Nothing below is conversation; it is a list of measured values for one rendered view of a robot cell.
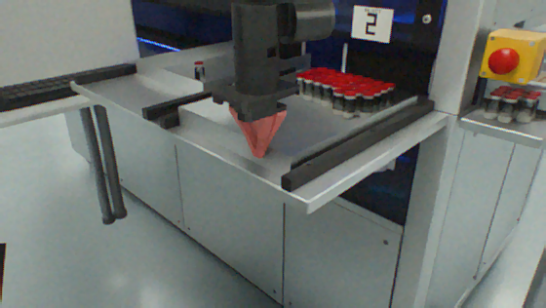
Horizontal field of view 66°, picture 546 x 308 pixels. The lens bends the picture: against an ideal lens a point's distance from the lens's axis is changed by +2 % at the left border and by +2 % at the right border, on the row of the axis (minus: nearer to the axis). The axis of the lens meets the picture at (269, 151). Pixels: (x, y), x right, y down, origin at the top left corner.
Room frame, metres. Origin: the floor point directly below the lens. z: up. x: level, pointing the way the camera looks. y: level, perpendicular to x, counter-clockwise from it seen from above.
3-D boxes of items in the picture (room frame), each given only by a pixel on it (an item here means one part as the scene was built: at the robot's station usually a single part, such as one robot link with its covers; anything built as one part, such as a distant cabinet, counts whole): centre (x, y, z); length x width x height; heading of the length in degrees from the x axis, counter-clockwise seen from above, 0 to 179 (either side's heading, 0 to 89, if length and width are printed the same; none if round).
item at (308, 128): (0.69, -0.06, 0.90); 0.34 x 0.26 x 0.04; 135
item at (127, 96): (0.84, 0.04, 0.87); 0.70 x 0.48 x 0.02; 46
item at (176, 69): (1.01, 0.11, 0.90); 0.34 x 0.26 x 0.04; 136
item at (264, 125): (0.52, 0.01, 0.94); 0.07 x 0.07 x 0.09; 45
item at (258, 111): (0.50, 0.03, 0.94); 0.07 x 0.07 x 0.09; 45
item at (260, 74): (0.51, 0.02, 1.02); 0.10 x 0.07 x 0.07; 135
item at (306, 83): (0.75, -0.12, 0.90); 0.18 x 0.02 x 0.05; 45
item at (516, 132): (0.70, -0.44, 0.87); 0.14 x 0.13 x 0.02; 136
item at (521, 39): (0.68, -0.40, 0.99); 0.08 x 0.07 x 0.07; 136
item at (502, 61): (0.65, -0.36, 0.99); 0.04 x 0.04 x 0.04; 46
